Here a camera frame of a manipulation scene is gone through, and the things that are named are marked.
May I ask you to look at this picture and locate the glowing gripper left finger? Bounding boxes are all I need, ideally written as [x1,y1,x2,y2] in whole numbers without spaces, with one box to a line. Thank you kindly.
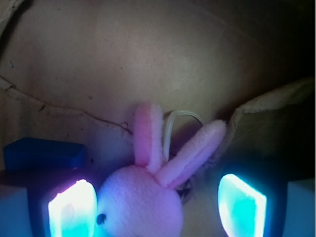
[48,179,97,237]

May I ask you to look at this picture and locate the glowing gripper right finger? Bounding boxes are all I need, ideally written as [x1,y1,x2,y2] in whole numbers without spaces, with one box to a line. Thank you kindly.
[218,174,267,237]

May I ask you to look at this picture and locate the pink plush bunny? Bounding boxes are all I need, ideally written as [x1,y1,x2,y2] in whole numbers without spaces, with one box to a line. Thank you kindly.
[96,103,227,237]

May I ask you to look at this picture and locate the blue rectangular block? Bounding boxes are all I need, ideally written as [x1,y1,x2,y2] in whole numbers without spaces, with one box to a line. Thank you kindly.
[3,137,85,171]

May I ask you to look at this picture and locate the brown paper bag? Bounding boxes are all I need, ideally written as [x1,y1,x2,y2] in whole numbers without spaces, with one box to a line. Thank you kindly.
[0,0,316,237]

